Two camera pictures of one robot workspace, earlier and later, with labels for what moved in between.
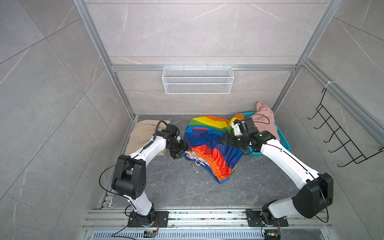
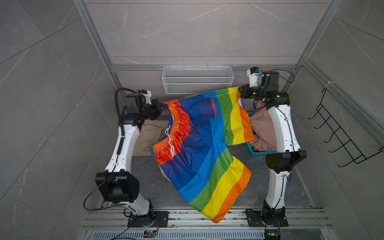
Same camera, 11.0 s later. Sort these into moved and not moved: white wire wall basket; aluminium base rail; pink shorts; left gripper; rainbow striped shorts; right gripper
Moved: rainbow striped shorts; right gripper; left gripper
Not moved: pink shorts; aluminium base rail; white wire wall basket
